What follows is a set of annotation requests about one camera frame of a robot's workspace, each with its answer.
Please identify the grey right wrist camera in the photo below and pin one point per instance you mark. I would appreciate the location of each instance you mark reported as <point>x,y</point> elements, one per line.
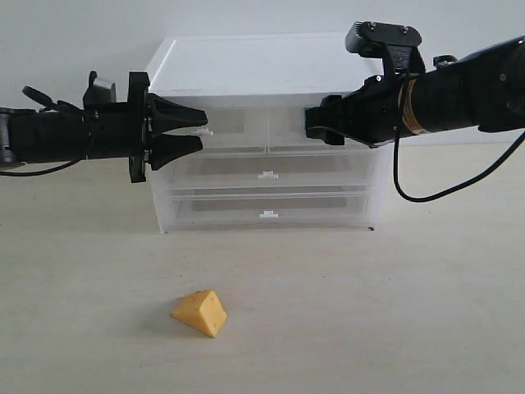
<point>396,46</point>

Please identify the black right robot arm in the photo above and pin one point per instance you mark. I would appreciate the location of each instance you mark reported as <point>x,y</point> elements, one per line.
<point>484,89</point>

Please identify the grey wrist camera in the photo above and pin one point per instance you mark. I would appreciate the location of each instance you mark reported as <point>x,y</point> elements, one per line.
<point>396,46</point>
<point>99,91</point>

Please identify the yellow cheese wedge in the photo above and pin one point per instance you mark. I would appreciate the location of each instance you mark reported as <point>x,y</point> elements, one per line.
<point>202,311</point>

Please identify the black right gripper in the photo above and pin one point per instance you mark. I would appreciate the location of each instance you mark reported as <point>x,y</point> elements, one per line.
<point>371,115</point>

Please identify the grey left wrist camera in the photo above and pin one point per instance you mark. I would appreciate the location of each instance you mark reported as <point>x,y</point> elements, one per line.
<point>99,91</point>

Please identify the white plastic drawer cabinet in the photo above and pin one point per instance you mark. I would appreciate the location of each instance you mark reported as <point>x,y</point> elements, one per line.
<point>264,71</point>

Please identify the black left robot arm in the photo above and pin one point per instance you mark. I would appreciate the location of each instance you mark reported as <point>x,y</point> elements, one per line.
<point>51,139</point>

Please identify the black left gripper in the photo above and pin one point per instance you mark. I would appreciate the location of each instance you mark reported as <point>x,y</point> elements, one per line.
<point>118,130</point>

